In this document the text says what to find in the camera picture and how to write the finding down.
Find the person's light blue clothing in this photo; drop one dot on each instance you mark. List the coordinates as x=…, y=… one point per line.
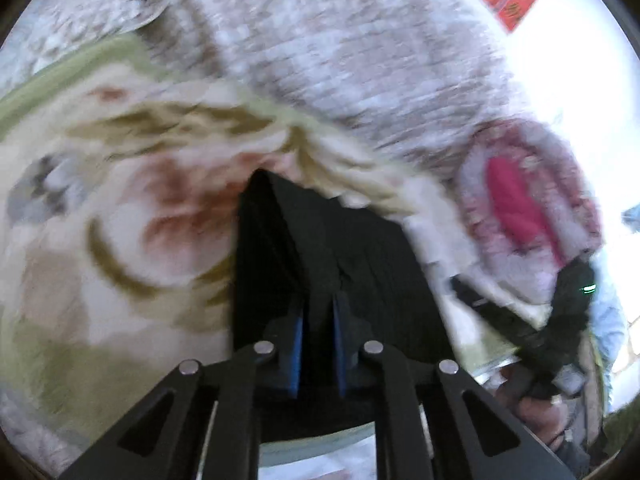
x=610, y=330

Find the green-bordered floral blanket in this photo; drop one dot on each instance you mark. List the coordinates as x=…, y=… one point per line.
x=150, y=210

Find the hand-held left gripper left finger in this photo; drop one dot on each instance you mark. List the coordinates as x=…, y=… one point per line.
x=296, y=355

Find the person's right hand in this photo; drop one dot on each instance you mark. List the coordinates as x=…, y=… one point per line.
x=540, y=415

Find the black pants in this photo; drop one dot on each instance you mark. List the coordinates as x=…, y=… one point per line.
x=320, y=250

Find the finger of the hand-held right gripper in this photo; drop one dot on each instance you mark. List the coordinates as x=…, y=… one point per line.
x=495, y=312

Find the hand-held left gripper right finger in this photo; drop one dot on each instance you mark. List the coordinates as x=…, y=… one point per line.
x=341, y=355

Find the white quilted bedspread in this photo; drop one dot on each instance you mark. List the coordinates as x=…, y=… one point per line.
x=325, y=35

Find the pink floral quilt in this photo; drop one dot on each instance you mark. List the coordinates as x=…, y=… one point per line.
x=515, y=210

